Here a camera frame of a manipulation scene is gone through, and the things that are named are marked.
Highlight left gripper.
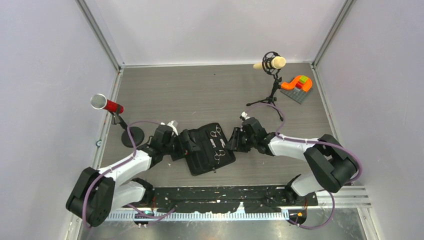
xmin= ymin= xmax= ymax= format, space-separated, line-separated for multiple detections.
xmin=162 ymin=129 xmax=201 ymax=161

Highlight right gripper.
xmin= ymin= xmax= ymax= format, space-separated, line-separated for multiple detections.
xmin=225 ymin=127 xmax=257 ymax=154

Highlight black zip tool case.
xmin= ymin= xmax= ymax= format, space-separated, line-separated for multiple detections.
xmin=184 ymin=122 xmax=236 ymax=176

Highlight silver scissors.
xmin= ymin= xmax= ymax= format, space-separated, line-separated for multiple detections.
xmin=211 ymin=138 xmax=226 ymax=164
xmin=209 ymin=125 xmax=225 ymax=148

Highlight orange curved toy piece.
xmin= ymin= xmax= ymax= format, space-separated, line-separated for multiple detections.
xmin=280 ymin=75 xmax=313 ymax=92

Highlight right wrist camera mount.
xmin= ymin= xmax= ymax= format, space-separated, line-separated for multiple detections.
xmin=239 ymin=111 xmax=250 ymax=121

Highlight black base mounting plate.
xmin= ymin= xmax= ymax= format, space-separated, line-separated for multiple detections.
xmin=131 ymin=185 xmax=318 ymax=214

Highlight red silver microphone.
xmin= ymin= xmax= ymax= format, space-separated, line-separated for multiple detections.
xmin=90 ymin=93 xmax=124 ymax=114

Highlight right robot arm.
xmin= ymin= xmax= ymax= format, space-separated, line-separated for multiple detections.
xmin=225 ymin=117 xmax=361 ymax=205

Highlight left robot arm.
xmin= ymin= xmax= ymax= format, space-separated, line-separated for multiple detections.
xmin=65 ymin=123 xmax=201 ymax=227

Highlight grey lego baseplate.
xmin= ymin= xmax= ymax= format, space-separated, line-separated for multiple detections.
xmin=280 ymin=88 xmax=313 ymax=104

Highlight red lego brick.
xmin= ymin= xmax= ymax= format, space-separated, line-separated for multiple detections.
xmin=295 ymin=81 xmax=305 ymax=90

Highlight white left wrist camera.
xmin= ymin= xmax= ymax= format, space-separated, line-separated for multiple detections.
xmin=160 ymin=120 xmax=179 ymax=136

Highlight beige microphone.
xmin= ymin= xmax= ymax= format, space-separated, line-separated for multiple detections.
xmin=253 ymin=56 xmax=286 ymax=70

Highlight green lego brick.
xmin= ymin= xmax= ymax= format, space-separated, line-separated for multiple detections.
xmin=299 ymin=75 xmax=309 ymax=85

